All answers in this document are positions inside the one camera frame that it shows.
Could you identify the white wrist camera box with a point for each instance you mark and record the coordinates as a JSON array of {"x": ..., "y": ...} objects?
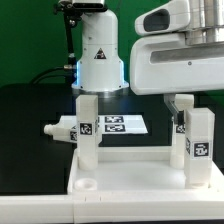
[{"x": 172, "y": 16}]

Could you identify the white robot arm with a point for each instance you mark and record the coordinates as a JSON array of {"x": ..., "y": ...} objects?
[{"x": 101, "y": 70}]

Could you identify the white fiducial marker sheet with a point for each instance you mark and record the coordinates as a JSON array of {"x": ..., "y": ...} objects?
[{"x": 110, "y": 124}]

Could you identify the white L-shaped fence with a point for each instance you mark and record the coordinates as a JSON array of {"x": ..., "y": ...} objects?
[{"x": 88, "y": 205}]

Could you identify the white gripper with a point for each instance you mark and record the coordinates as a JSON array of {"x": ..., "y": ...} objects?
[{"x": 162, "y": 64}]

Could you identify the white square desk top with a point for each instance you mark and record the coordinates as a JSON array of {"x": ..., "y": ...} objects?
[{"x": 130, "y": 169}]

